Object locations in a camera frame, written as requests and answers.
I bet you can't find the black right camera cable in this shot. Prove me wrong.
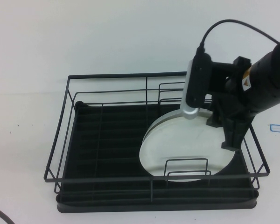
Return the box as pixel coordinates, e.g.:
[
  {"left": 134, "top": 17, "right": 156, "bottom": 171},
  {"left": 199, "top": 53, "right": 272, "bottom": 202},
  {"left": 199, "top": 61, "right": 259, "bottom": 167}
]
[{"left": 199, "top": 20, "right": 280, "bottom": 55}]

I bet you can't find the black wire dish rack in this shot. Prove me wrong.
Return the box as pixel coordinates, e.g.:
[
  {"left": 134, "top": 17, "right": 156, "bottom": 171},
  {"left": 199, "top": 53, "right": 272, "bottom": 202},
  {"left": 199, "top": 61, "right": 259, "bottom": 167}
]
[{"left": 43, "top": 71, "right": 271, "bottom": 196}]

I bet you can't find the black plastic drip tray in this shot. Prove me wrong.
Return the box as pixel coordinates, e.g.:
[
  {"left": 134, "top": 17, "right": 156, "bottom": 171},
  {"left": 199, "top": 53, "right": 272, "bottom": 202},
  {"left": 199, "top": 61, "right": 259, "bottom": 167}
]
[{"left": 56, "top": 100, "right": 258, "bottom": 212}]

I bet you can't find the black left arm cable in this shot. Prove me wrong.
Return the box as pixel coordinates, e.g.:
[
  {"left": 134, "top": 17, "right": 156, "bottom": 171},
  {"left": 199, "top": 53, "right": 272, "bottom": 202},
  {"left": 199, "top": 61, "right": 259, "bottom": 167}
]
[{"left": 0, "top": 204, "right": 16, "bottom": 224}]

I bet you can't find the stained white round plate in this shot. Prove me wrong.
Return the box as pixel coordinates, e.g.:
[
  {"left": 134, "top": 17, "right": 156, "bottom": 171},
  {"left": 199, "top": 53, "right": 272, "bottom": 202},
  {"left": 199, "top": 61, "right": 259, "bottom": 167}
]
[{"left": 142, "top": 106, "right": 213, "bottom": 143}]

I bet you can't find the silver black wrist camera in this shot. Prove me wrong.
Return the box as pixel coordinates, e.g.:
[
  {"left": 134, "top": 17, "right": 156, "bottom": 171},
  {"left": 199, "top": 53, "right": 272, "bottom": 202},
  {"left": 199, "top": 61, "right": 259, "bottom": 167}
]
[{"left": 180, "top": 53, "right": 213, "bottom": 121}]

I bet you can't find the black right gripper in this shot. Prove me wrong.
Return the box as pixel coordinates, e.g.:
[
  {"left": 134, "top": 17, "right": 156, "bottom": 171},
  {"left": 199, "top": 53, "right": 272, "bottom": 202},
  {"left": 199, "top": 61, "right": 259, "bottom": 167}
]
[{"left": 205, "top": 56, "right": 256, "bottom": 151}]

